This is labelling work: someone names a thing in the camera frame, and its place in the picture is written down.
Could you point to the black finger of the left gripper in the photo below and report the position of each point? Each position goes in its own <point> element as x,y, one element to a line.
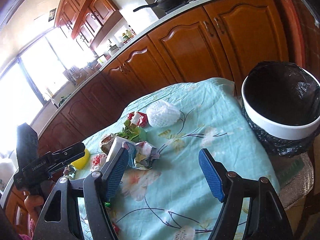
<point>62,158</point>

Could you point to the green juice pouch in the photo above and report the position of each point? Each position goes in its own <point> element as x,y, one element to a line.
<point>130,131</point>

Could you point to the person's left hand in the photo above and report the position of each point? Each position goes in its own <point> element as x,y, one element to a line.
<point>33,204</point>

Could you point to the white trash bin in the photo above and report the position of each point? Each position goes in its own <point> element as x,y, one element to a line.
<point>277,119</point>

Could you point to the white box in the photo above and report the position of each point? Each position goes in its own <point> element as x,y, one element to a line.
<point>117,144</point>

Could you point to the small red white wrapper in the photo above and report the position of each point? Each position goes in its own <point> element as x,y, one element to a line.
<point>98,162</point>

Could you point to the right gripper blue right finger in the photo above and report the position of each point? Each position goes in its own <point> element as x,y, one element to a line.
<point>213,172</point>

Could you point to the yellow spiky ball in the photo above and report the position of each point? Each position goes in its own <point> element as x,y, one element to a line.
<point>81,162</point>

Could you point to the knife and utensil rack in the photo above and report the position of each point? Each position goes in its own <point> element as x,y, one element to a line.
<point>74,75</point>

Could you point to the upper wooden wall cabinets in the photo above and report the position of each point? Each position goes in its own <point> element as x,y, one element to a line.
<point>90,20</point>

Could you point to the kitchen window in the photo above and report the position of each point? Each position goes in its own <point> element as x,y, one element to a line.
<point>33,86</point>

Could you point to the lower wooden kitchen cabinets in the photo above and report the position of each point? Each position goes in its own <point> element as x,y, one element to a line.
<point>218,38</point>

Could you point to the black trash bag liner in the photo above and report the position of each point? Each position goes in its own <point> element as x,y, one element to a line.
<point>282,99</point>

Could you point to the white foam fruit net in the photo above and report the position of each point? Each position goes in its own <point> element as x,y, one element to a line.
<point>162,114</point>

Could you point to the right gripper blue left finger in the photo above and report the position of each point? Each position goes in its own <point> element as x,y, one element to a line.
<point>113,174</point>

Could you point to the red snack wrapper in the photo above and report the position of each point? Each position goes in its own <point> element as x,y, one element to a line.
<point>138,118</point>

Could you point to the condiment bottles on counter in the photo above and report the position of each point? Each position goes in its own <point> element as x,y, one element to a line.
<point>128,34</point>

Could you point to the floral light-blue tablecloth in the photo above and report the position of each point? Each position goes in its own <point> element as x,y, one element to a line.
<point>172,200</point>

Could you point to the crumpled colourful paper wrapper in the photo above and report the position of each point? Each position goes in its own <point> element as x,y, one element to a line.
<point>141,154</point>

